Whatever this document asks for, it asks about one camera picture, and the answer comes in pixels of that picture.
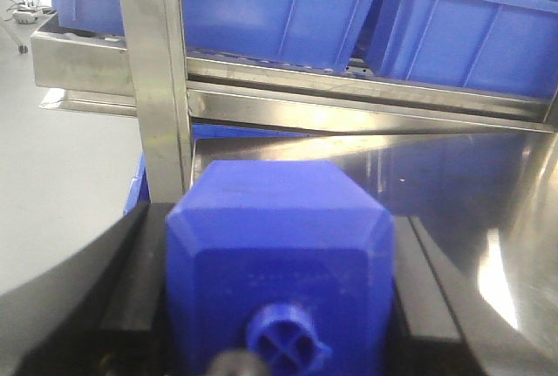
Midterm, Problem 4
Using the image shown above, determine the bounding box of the blue bottle-shaped plastic part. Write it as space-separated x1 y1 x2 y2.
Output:
167 161 395 375

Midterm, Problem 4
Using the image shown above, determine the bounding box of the blue bin lower floor level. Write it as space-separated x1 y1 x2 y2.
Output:
123 123 310 215

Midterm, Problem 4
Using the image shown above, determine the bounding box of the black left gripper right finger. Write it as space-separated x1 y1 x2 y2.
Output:
391 216 488 375

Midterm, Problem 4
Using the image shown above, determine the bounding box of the blue bin upper left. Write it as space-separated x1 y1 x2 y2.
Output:
182 0 374 71

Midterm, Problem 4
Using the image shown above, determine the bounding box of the white device on floor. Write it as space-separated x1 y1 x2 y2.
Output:
12 6 57 24

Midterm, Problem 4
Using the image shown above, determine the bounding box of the blue bin upper right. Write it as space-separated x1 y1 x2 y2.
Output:
364 0 557 99

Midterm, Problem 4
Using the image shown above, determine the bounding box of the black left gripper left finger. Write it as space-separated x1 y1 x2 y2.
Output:
1 202 168 375

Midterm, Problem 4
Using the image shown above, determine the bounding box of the stainless steel shelf rack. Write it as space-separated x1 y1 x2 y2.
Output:
31 0 557 202

